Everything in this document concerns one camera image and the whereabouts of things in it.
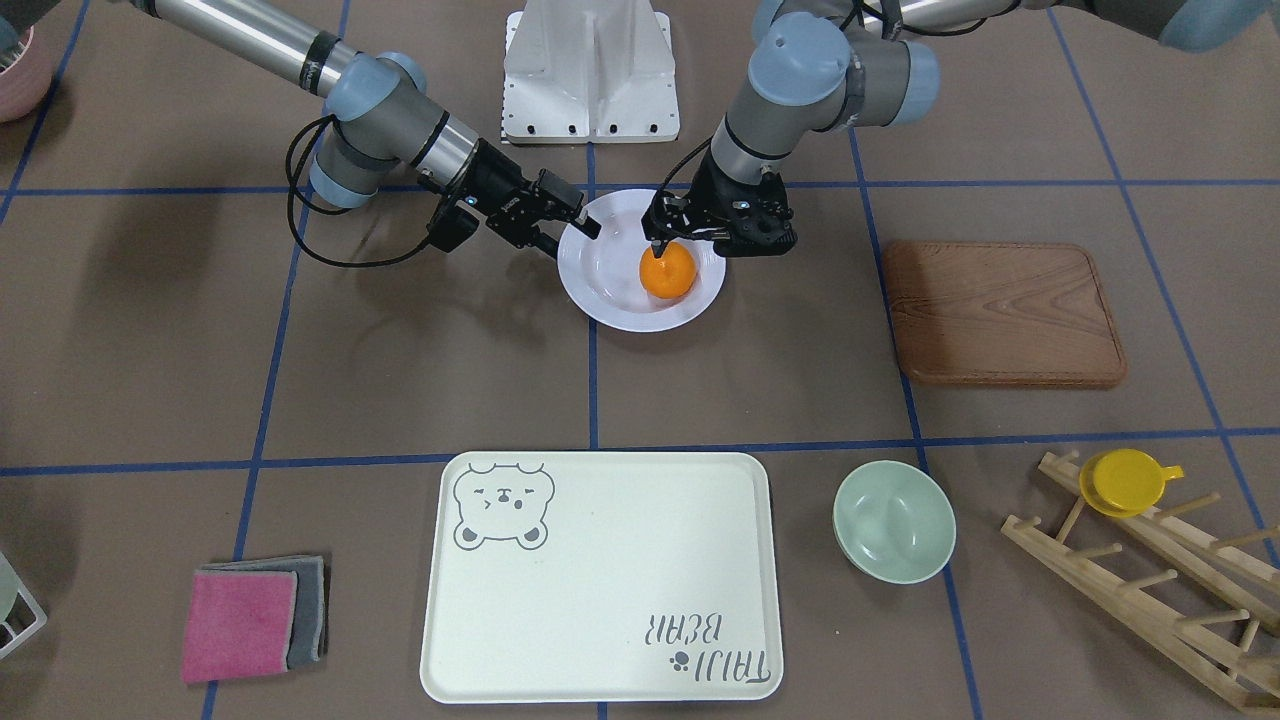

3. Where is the wooden cutting board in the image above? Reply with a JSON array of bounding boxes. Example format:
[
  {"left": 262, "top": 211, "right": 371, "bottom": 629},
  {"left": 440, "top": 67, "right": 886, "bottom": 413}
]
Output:
[{"left": 882, "top": 241, "right": 1128, "bottom": 389}]

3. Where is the pink bowl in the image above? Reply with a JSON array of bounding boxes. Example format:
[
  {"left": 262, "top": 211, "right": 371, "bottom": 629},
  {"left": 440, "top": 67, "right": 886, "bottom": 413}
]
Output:
[{"left": 1, "top": 23, "right": 55, "bottom": 124}]

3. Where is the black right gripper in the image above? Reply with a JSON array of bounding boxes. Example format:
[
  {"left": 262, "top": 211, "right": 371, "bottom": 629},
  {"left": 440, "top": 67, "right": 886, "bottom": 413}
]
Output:
[{"left": 462, "top": 140, "right": 602, "bottom": 260}]

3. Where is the yellow mug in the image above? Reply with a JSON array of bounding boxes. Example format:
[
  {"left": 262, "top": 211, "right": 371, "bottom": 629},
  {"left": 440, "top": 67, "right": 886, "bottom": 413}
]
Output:
[{"left": 1078, "top": 448, "right": 1185, "bottom": 518}]

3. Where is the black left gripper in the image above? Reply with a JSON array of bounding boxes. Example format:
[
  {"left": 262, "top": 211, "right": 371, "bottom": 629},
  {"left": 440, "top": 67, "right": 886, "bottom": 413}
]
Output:
[{"left": 641, "top": 150, "right": 768, "bottom": 260}]

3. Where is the white cup rack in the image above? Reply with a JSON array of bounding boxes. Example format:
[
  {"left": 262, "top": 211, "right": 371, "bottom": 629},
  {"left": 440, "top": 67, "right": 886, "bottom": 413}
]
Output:
[{"left": 1, "top": 553, "right": 49, "bottom": 660}]

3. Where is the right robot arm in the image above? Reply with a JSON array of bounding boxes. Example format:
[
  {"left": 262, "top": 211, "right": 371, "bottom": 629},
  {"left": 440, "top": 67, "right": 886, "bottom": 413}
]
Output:
[{"left": 137, "top": 1, "right": 602, "bottom": 256}]

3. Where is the wooden mug rack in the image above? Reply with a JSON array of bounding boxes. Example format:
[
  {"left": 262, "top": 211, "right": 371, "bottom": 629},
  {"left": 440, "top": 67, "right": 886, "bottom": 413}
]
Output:
[{"left": 1000, "top": 452, "right": 1279, "bottom": 719}]

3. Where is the pink sponge cloth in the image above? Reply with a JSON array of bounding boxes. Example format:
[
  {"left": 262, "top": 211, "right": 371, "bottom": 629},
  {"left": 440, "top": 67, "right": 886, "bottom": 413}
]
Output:
[{"left": 180, "top": 570, "right": 298, "bottom": 684}]

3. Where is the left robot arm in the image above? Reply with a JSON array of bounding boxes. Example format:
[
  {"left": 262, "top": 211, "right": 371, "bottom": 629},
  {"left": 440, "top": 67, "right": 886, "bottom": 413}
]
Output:
[{"left": 641, "top": 1, "right": 1043, "bottom": 258}]

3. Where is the white plate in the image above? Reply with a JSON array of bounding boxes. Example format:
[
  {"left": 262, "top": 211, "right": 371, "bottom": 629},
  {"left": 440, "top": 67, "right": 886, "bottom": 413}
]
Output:
[{"left": 556, "top": 188, "right": 727, "bottom": 333}]

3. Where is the cream bear tray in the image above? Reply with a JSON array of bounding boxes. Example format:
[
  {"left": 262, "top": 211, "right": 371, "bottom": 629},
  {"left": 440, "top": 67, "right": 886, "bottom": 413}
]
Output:
[{"left": 420, "top": 451, "right": 785, "bottom": 705}]

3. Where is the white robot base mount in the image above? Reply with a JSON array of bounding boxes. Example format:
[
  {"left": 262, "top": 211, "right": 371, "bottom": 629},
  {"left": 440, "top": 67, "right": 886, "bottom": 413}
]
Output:
[{"left": 500, "top": 1, "right": 681, "bottom": 145}]

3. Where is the green bowl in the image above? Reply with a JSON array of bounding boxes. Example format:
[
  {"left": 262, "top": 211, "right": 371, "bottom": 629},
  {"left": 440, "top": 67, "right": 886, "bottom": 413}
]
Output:
[{"left": 832, "top": 460, "right": 957, "bottom": 585}]

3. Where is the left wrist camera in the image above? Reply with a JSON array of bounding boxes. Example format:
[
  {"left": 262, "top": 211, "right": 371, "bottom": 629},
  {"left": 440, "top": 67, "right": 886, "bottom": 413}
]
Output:
[{"left": 713, "top": 170, "right": 797, "bottom": 258}]

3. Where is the orange fruit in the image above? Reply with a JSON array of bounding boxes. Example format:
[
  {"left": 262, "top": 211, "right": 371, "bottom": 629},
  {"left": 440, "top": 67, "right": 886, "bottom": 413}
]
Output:
[{"left": 637, "top": 242, "right": 699, "bottom": 300}]

